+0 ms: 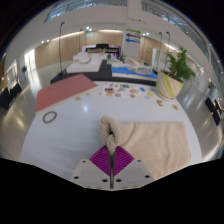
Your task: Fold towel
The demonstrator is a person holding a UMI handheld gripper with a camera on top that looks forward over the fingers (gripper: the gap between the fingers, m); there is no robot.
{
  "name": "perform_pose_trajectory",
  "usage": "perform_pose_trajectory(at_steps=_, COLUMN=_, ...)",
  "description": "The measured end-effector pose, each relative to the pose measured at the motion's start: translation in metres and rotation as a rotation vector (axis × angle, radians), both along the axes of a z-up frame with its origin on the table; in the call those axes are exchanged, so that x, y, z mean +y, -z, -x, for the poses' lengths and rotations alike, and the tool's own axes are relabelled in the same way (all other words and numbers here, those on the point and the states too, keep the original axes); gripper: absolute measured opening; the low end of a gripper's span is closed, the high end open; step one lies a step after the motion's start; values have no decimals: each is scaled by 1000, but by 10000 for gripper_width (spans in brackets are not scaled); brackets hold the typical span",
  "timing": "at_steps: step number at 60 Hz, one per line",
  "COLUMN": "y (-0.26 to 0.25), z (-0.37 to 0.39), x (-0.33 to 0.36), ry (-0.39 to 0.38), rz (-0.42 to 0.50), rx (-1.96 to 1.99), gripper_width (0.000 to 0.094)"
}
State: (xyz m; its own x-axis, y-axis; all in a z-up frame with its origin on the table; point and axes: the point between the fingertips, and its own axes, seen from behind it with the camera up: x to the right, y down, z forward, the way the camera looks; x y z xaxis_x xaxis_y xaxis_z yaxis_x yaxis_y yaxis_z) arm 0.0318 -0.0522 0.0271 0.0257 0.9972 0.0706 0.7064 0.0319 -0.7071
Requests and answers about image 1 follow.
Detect beige fluffy towel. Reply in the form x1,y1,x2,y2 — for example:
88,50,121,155
98,115,192,181

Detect white sign with arrows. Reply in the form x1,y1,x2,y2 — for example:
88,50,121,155
124,27,143,60

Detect black pole stand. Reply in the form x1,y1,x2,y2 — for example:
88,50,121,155
58,21,66,76

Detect white folded cloth pile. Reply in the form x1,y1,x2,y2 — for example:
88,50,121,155
65,50,104,74

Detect black chairs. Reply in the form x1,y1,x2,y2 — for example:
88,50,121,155
204,96,223,126

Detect brown wooden ring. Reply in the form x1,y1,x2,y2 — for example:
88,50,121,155
42,110,58,125

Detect red flat board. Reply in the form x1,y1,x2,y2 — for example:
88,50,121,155
35,73,99,114

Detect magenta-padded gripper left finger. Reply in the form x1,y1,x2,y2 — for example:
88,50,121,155
70,144,112,190

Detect black draped tables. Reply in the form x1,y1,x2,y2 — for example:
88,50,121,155
0,83,23,110

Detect black low table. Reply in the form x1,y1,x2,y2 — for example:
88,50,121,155
49,59,158,87

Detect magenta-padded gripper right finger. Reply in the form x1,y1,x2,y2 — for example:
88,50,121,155
112,145,155,190

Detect blue mat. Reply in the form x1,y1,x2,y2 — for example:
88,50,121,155
111,66,158,80

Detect potted plant in striped pot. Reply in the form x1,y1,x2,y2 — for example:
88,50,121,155
155,47,197,101

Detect black digital piano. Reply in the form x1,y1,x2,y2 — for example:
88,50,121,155
83,43,122,58

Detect cream cloth pile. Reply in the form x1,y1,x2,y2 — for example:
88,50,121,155
126,56,154,76

